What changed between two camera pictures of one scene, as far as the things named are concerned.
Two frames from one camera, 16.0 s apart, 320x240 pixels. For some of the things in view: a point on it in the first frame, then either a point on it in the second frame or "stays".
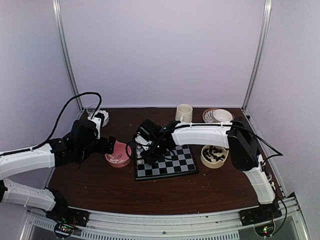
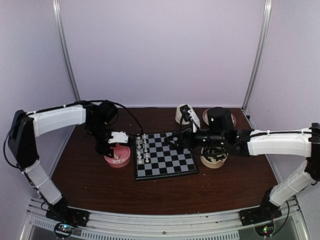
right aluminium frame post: [261, 48] stays
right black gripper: [149, 159] -> [188, 136]
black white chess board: [182, 164] stays
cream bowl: [213, 157] stays
